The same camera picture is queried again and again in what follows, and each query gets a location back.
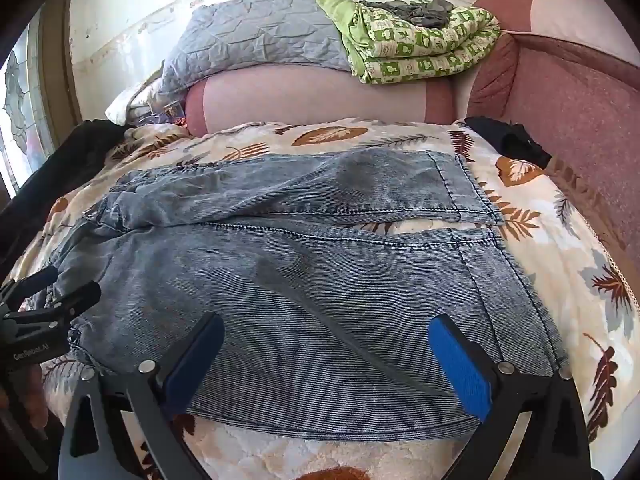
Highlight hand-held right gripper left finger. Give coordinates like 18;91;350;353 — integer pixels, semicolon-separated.
57;311;226;480

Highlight patterned glass window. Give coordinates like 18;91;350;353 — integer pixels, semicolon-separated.
0;35;58;196

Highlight grey quilted blanket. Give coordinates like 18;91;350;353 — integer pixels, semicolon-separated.
157;0;358;93

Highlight green printed blanket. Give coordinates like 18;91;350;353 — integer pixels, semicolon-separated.
316;0;502;85

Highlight white cloth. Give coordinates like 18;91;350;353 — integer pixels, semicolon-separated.
105;87;166;126

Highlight small black cloth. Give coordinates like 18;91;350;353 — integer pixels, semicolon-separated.
464;116;553;168

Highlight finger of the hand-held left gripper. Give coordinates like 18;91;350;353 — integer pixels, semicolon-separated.
0;265;60;307
5;280;103;328

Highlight dark grey crumpled cloth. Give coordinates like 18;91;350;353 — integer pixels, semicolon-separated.
362;0;453;28

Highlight large black cloth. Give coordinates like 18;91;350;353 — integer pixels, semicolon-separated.
0;120;128;281

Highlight person's left hand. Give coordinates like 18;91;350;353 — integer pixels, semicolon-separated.
0;362;51;428

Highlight grey-blue denim pants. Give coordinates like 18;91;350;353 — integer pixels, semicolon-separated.
30;150;568;443

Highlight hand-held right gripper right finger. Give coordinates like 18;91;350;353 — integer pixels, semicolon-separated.
427;313;593;480

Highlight cream leaf-print blanket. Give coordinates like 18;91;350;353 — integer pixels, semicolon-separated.
10;117;640;480

